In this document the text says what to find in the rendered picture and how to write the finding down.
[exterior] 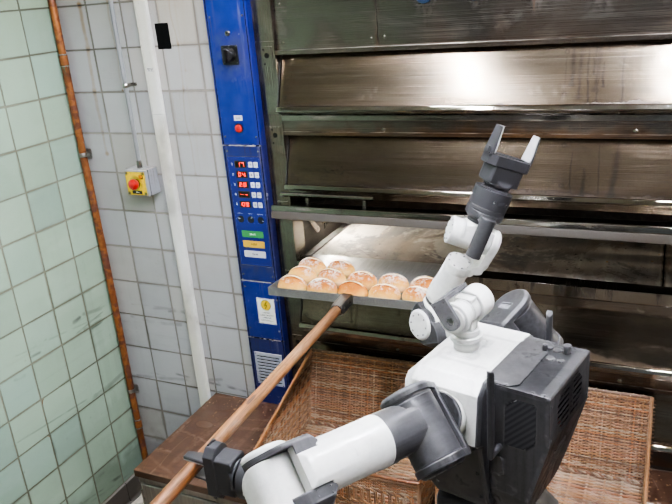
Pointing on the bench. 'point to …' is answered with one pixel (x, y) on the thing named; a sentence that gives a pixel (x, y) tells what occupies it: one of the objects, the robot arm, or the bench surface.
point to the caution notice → (266, 311)
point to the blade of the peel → (370, 272)
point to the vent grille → (265, 363)
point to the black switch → (230, 55)
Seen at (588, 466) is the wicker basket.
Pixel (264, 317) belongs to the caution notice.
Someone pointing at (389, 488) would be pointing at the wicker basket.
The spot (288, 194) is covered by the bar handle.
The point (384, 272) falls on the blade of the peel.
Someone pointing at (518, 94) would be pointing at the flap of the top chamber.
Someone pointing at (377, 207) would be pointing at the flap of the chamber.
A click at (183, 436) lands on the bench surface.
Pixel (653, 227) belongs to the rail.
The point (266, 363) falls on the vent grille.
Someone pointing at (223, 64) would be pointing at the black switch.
